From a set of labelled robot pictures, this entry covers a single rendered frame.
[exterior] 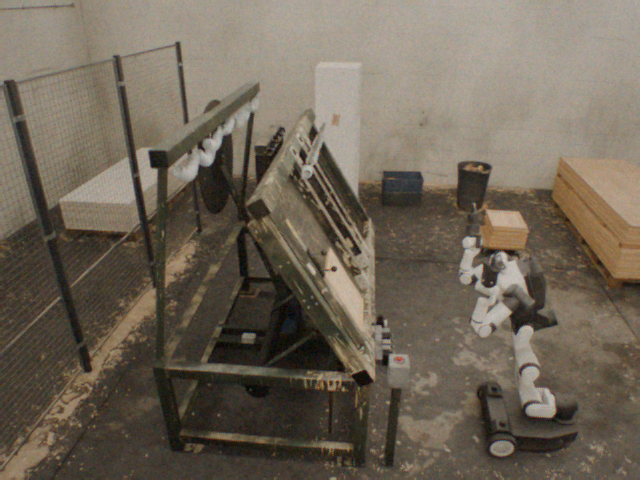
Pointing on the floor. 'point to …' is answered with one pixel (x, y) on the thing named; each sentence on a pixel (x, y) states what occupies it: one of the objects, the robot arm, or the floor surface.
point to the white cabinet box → (340, 113)
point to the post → (392, 426)
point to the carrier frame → (294, 331)
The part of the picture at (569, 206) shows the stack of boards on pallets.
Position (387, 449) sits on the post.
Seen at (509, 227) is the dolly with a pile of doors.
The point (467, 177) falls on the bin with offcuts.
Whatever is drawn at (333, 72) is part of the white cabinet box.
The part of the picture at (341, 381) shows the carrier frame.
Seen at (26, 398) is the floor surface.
